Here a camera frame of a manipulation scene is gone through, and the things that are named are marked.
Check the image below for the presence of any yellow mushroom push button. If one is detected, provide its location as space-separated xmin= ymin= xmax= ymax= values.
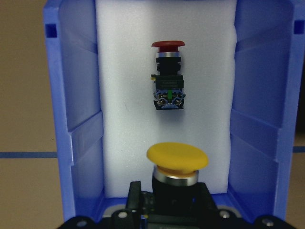
xmin=146 ymin=142 xmax=209 ymax=215

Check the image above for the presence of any left blue plastic bin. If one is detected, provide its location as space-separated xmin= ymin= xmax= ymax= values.
xmin=43 ymin=0 xmax=305 ymax=221

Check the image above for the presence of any white foam pad left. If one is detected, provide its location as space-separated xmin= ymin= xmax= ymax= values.
xmin=96 ymin=0 xmax=237 ymax=198

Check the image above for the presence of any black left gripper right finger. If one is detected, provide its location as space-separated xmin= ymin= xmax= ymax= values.
xmin=190 ymin=182 xmax=241 ymax=229

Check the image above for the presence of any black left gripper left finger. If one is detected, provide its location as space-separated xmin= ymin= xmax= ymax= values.
xmin=112 ymin=181 xmax=142 ymax=229

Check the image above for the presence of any red mushroom push button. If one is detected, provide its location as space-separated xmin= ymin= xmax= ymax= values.
xmin=151 ymin=40 xmax=185 ymax=110

